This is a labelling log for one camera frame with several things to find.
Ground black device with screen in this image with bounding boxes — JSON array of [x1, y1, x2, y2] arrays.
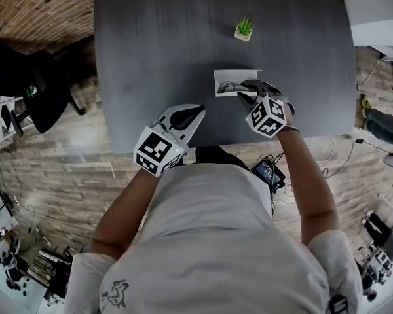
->
[[250, 158, 287, 191]]

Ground white box with contents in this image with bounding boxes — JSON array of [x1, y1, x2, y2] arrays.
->
[[214, 69, 264, 98]]

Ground person's white t-shirt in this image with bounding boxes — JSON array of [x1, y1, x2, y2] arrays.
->
[[64, 164, 364, 314]]

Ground dark grey table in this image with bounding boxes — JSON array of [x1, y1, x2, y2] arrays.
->
[[93, 0, 358, 155]]

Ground black eyeglasses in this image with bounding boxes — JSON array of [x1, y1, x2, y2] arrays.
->
[[216, 80, 250, 95]]

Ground small green potted plant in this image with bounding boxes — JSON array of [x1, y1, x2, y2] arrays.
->
[[234, 16, 255, 42]]

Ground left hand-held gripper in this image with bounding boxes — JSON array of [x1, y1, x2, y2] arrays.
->
[[133, 103, 206, 178]]

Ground person's right forearm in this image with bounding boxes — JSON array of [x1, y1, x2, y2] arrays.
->
[[274, 109, 341, 245]]

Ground black office chair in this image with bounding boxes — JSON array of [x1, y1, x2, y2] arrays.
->
[[0, 40, 87, 135]]

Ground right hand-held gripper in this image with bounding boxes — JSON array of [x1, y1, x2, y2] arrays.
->
[[236, 80, 296, 140]]

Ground person's left forearm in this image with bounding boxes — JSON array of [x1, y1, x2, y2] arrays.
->
[[90, 166, 160, 262]]

